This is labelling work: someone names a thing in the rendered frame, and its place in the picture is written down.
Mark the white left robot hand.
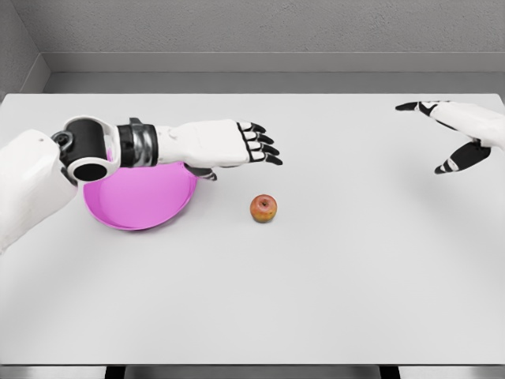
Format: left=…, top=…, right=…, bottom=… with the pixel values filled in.
left=180, top=118, right=284, bottom=182

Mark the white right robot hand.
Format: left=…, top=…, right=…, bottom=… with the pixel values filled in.
left=395, top=99, right=505, bottom=175

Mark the red yellow apple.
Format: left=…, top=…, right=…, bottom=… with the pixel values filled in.
left=249, top=193, right=279, bottom=223

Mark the pink round plate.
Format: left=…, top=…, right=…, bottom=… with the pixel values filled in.
left=82, top=144, right=198, bottom=232

